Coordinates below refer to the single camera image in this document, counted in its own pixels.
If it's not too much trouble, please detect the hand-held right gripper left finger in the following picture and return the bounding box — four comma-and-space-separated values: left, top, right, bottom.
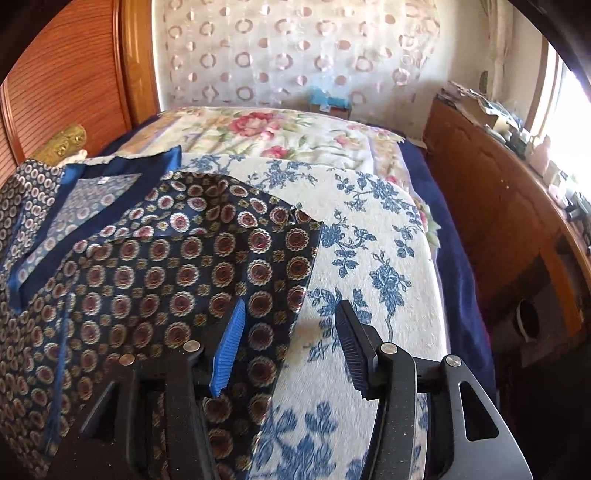
46, 299, 247, 480

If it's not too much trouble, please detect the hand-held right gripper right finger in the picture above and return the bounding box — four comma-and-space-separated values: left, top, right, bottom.
335, 300, 527, 480

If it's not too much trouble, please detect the navy medallion print garment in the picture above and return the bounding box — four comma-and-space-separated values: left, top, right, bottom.
0, 145, 324, 480

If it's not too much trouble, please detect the white blue floral blanket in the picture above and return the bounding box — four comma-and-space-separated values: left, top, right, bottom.
180, 152, 451, 480

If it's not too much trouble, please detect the navy bed sheet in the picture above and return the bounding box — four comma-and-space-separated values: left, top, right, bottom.
397, 134, 497, 416

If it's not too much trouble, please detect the white round object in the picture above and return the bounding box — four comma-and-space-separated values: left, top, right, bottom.
512, 298, 543, 344

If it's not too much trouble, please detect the wooden cabinet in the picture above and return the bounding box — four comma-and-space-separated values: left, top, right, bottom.
422, 92, 591, 342

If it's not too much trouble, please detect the pink floral blanket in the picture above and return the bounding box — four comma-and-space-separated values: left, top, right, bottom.
124, 106, 444, 241

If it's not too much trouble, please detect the blue box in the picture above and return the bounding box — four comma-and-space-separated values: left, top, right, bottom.
309, 85, 354, 118

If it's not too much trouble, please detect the folded golden sunflower cloth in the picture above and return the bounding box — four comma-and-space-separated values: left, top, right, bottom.
30, 124, 88, 162

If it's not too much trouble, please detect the clutter on cabinet top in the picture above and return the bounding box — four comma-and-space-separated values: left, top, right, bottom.
438, 69, 591, 222

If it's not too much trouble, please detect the white curtain with pink circles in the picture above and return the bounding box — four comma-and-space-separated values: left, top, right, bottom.
152, 0, 444, 125

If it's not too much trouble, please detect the window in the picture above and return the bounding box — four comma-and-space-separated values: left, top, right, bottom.
531, 46, 591, 185

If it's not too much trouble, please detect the white lace side curtain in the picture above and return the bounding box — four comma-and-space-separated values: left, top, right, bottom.
478, 0, 515, 93

